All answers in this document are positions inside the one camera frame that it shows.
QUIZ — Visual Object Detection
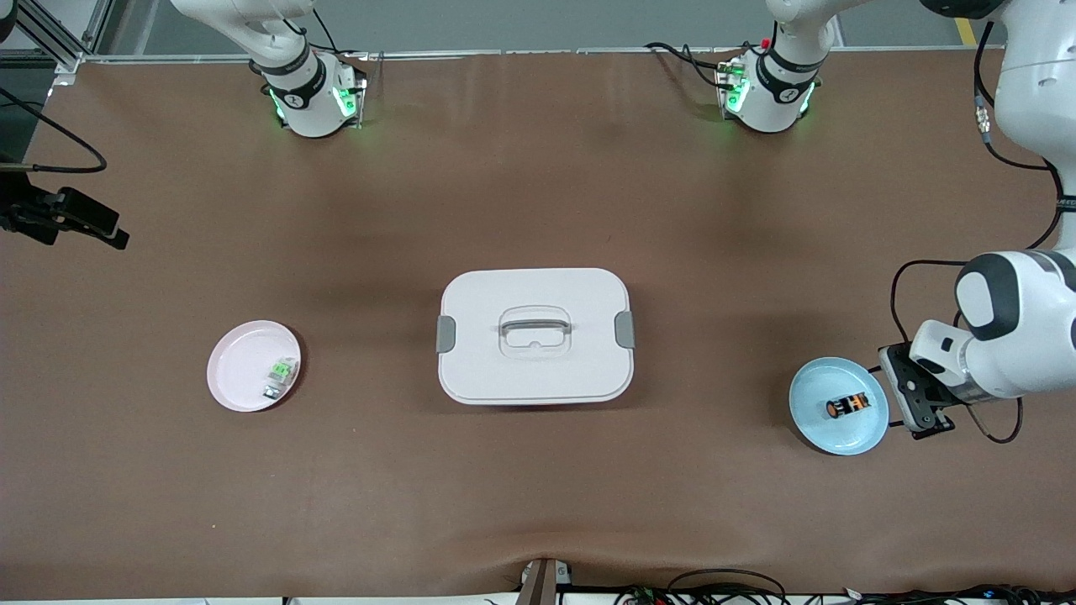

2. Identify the pink round plate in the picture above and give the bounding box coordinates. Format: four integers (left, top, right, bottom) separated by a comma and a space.
207, 320, 302, 413

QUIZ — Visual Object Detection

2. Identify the black right base cable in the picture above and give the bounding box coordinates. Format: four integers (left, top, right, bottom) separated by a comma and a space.
277, 0, 371, 58

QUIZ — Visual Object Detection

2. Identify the light blue round plate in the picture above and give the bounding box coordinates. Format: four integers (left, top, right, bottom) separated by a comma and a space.
789, 357, 889, 456

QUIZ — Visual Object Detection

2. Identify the black base cable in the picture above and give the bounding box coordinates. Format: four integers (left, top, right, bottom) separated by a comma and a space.
644, 40, 741, 92
277, 0, 371, 58

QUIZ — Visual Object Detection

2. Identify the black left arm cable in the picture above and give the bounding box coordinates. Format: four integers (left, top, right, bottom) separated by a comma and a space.
889, 21, 1064, 445

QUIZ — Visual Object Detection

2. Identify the metal table edge bracket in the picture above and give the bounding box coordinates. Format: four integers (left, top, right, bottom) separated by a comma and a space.
517, 558, 574, 605

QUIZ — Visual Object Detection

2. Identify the white lidded storage box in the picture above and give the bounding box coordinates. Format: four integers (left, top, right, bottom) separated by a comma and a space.
436, 268, 636, 406

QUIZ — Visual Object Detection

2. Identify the black left base cable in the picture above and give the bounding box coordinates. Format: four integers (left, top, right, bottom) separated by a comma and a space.
644, 40, 741, 92

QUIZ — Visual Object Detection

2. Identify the black looped cable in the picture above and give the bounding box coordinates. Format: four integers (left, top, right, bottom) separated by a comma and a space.
666, 569, 789, 604

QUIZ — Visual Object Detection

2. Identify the silver table edge rail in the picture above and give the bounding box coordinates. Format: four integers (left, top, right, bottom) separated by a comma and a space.
50, 47, 1005, 68

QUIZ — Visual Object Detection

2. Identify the aluminium frame profile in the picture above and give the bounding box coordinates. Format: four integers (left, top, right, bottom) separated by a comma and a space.
0, 0, 114, 85

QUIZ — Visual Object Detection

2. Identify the small orange black battery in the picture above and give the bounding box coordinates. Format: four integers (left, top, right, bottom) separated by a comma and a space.
825, 392, 872, 421

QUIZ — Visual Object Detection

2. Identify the black cable bundle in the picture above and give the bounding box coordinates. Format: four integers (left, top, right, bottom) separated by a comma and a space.
841, 583, 1076, 605

